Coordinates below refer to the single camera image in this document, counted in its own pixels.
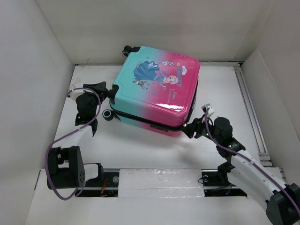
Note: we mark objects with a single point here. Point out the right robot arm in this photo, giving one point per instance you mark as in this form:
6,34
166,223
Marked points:
279,200

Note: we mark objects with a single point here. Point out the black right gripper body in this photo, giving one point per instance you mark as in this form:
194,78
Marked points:
202,127

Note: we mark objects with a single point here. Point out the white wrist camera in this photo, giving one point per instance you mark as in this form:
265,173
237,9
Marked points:
73,94
208,110

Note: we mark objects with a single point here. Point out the pink and teal suitcase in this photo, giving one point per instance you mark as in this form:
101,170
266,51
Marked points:
154,90

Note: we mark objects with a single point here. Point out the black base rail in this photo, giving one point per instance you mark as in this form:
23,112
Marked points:
109,186

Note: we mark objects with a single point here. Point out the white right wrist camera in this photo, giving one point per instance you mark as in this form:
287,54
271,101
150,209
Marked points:
208,110

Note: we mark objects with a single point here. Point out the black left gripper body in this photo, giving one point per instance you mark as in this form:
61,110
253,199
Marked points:
94,100

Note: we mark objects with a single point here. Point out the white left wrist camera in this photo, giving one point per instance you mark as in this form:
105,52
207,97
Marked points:
73,94

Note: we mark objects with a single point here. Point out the aluminium frame rail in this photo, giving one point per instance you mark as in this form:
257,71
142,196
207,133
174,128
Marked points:
222,85

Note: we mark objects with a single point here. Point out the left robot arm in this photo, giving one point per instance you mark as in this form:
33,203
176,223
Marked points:
63,160

